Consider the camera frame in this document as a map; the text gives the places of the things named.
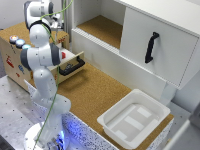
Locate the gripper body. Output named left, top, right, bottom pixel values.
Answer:
left=49, top=13, right=65, bottom=32

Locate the pink block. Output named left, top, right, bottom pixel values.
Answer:
left=60, top=51, right=68, bottom=61

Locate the wooden drawer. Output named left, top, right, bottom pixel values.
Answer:
left=48, top=49, right=86, bottom=85

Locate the wooden drawer box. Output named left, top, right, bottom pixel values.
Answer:
left=0, top=21, right=71, bottom=93

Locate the green button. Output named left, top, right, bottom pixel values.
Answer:
left=21, top=43, right=32, bottom=52

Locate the blue button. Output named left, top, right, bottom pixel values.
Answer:
left=15, top=38, right=26, bottom=48

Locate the red button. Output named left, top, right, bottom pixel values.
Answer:
left=8, top=35, right=19, bottom=45

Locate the white cabinet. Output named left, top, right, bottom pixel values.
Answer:
left=71, top=0, right=200, bottom=107

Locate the white sliding door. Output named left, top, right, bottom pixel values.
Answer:
left=118, top=6, right=200, bottom=89

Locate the white plastic box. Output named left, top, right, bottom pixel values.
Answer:
left=96, top=88, right=172, bottom=150

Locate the black drawer handle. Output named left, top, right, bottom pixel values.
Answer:
left=58, top=56, right=86, bottom=77

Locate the green cable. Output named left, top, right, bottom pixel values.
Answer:
left=32, top=0, right=74, bottom=150

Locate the black door handle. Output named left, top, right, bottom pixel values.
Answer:
left=144, top=31, right=161, bottom=65

